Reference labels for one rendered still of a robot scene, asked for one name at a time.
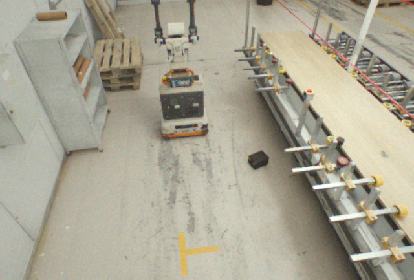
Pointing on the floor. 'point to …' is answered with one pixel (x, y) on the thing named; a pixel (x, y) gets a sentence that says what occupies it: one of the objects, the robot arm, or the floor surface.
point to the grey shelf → (71, 37)
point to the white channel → (368, 18)
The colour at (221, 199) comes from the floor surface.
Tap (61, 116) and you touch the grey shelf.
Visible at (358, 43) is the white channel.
